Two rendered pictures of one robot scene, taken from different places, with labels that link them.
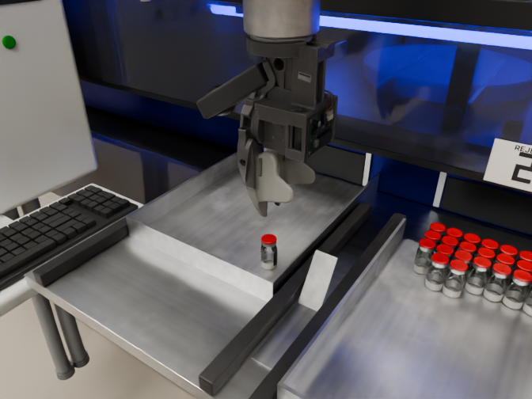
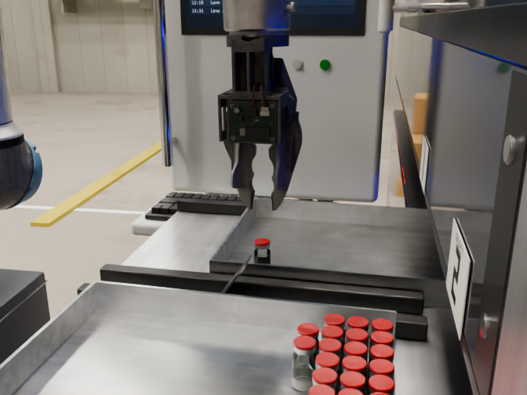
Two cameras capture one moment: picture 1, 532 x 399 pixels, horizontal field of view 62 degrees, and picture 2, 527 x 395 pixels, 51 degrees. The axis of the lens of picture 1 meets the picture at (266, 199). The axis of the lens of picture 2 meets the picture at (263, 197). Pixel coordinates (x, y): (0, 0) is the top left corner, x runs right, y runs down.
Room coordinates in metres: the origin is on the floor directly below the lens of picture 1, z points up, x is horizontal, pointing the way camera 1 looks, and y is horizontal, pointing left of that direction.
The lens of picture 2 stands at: (0.22, -0.62, 1.20)
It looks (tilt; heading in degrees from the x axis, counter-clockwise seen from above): 18 degrees down; 67
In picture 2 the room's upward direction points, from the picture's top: straight up
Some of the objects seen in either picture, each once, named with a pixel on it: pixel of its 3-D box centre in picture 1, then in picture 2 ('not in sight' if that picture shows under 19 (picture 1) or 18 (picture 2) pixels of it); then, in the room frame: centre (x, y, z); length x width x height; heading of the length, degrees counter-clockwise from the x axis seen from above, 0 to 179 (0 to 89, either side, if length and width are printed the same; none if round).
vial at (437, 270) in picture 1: (436, 271); (307, 349); (0.44, -0.22, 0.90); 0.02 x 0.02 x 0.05
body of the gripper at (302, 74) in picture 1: (286, 96); (256, 89); (0.46, -0.02, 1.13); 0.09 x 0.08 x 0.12; 56
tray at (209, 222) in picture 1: (263, 203); (350, 244); (0.62, 0.00, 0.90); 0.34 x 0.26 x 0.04; 146
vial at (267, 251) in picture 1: (268, 252); (262, 258); (0.48, 0.00, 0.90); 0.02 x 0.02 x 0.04
